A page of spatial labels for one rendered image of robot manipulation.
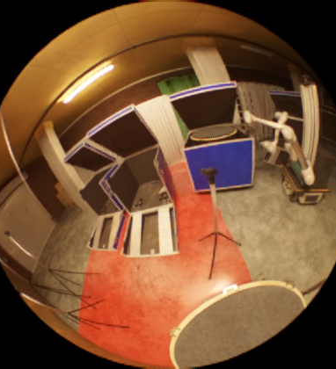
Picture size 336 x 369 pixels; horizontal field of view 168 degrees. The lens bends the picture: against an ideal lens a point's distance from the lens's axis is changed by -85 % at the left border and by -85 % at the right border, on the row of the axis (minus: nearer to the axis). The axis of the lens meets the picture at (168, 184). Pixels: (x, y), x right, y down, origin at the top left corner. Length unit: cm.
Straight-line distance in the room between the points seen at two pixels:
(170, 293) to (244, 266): 89
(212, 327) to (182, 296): 89
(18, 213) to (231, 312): 643
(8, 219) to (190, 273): 628
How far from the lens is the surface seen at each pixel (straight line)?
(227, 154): 165
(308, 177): 169
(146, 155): 253
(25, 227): 624
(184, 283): 150
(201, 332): 70
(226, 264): 149
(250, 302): 69
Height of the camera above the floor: 146
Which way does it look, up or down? 32 degrees down
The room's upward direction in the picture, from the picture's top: 24 degrees counter-clockwise
